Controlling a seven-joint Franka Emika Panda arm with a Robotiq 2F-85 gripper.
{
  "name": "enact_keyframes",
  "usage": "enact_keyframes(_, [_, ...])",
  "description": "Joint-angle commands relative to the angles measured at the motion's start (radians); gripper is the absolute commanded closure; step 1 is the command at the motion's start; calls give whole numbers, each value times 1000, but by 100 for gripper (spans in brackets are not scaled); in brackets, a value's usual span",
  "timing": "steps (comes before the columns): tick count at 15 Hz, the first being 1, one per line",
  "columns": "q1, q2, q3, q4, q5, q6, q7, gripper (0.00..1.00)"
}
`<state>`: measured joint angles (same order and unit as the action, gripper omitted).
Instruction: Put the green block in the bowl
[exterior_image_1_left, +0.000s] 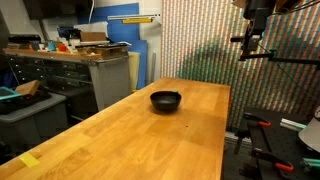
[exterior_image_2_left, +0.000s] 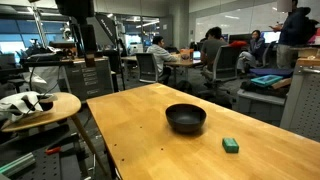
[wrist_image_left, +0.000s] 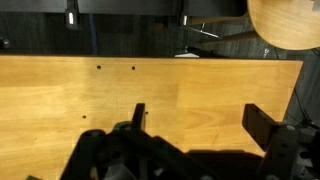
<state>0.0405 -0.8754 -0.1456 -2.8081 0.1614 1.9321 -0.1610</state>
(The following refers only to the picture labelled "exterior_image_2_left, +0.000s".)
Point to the green block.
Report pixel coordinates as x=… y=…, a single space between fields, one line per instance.
x=230 y=145

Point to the black bowl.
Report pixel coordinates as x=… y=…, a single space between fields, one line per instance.
x=185 y=118

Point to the grey office chair left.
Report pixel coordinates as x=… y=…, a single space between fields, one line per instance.
x=148 y=72

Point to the grey office chair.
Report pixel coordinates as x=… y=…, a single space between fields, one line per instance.
x=148 y=72
x=224 y=69

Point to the seated person in grey shirt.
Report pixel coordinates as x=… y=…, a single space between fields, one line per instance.
x=161 y=56

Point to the wooden meeting table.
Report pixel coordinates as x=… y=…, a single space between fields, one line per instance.
x=186 y=64

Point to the grey office chair right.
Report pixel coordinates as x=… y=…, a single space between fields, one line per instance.
x=224 y=69

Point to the grey drawer cabinet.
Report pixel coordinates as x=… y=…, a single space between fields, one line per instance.
x=89 y=82

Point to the seated person dark shirt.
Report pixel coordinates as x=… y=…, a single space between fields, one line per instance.
x=211 y=46

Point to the photo softbox light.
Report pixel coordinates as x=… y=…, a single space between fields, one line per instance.
x=104 y=29

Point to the round wooden side table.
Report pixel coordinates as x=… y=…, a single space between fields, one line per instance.
x=65 y=106

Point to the seated person in blue jacket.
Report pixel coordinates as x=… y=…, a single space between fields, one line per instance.
x=252 y=56

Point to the teal tray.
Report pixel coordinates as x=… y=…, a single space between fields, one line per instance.
x=267 y=80

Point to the grey storage bin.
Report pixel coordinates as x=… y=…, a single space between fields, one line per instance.
x=266 y=108

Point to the grey perforated cabinet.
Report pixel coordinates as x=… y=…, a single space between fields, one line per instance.
x=301 y=113

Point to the standing person in dark hoodie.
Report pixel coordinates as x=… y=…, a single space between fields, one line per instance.
x=296 y=30

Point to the white cloth on side table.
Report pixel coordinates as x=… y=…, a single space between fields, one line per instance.
x=15 y=107

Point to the orange handled tool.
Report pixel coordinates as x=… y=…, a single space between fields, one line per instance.
x=53 y=150

